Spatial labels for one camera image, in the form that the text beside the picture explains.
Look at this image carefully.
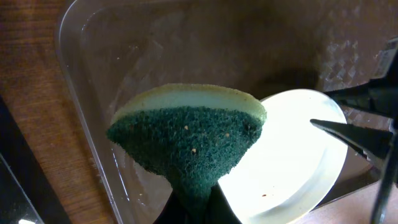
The brown serving tray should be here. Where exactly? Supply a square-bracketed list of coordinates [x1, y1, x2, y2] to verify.
[55, 0, 397, 223]

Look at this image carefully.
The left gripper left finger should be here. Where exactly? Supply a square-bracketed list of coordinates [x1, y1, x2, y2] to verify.
[153, 191, 187, 224]

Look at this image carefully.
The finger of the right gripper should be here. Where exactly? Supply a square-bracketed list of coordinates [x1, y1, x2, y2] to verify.
[310, 119, 393, 170]
[325, 78, 397, 118]

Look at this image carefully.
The white plate top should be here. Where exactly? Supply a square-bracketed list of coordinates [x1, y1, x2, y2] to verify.
[219, 89, 348, 223]

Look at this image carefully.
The green yellow sponge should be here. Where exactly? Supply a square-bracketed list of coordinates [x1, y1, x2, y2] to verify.
[106, 83, 267, 218]

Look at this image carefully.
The black plastic tray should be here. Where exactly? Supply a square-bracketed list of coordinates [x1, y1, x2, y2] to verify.
[1, 101, 71, 224]

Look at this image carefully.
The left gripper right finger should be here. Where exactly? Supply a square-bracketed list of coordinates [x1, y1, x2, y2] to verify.
[205, 184, 241, 224]

